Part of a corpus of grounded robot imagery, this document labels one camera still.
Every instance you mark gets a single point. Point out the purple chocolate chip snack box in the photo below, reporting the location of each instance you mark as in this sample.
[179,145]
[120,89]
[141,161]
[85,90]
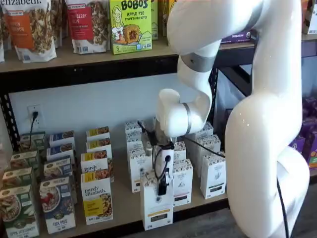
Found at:
[237,37]

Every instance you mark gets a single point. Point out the white tea box pink strip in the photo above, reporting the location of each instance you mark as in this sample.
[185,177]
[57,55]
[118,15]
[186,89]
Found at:
[180,151]
[183,181]

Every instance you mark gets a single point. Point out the white wall outlet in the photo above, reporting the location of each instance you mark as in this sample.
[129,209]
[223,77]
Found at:
[31,109]

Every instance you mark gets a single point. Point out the white snack box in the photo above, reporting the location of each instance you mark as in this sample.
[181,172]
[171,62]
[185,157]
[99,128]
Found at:
[312,24]

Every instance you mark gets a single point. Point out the green Bobo's apple pie box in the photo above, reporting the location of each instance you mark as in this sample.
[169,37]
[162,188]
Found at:
[154,15]
[131,24]

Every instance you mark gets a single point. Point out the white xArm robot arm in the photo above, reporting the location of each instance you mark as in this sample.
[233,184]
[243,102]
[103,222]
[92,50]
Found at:
[260,124]

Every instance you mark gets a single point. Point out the green cereal box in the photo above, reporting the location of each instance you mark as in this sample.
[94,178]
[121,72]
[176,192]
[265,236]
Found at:
[23,160]
[17,177]
[17,213]
[38,141]

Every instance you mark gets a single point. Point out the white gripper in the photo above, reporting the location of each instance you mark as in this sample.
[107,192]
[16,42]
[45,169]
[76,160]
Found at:
[162,163]

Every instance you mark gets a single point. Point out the wooden shelf board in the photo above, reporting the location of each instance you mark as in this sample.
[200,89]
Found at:
[121,198]
[309,37]
[74,59]

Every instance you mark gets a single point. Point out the white tea box pale strip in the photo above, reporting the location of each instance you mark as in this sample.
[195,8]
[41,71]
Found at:
[210,130]
[211,173]
[211,140]

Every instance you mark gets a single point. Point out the red label granola bag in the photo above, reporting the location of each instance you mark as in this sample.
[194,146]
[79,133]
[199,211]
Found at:
[84,27]

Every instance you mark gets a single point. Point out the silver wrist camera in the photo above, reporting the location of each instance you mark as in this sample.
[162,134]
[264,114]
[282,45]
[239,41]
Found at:
[148,148]

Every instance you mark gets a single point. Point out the yellow Bobo's peanut butter box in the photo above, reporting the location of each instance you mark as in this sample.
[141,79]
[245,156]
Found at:
[163,17]

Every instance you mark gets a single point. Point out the white granola bag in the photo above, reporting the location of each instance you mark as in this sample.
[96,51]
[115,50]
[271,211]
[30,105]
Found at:
[2,49]
[59,22]

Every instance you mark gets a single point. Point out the orange label granola bag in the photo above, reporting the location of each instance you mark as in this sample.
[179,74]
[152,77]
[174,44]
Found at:
[29,29]

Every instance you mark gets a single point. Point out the white yellow purely elizabeth box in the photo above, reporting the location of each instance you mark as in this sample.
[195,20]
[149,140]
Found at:
[95,196]
[97,145]
[97,132]
[94,161]

